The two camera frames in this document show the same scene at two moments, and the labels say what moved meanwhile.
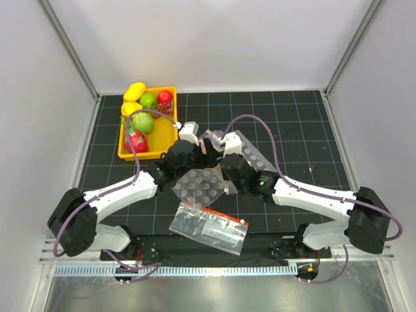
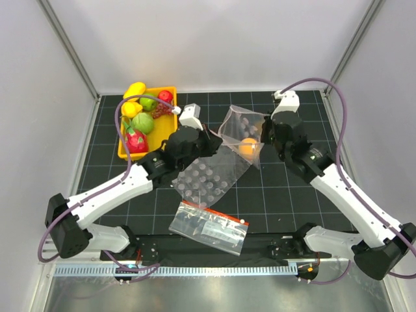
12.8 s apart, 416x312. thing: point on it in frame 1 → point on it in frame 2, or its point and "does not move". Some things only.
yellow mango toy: x=134 y=91 does not move
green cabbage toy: x=142 y=121 does not move
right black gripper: x=225 y=175 → x=264 y=138
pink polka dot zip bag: x=197 y=188 → x=241 y=130
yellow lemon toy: x=129 y=107 does not move
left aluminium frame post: x=69 y=47 does not move
